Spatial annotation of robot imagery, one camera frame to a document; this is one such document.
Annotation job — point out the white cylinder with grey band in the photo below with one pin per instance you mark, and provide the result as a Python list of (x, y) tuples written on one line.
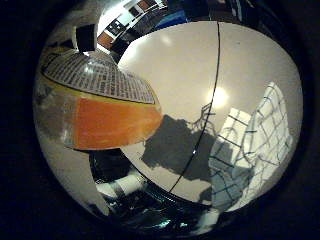
[(128, 184)]

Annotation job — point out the white cloth black grid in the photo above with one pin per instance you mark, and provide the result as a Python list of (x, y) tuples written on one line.
[(266, 133)]

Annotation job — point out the blue panel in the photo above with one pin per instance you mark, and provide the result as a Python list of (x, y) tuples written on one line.
[(173, 19)]

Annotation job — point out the clear spray bottle orange label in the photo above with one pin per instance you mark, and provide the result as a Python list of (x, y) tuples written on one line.
[(106, 123)]

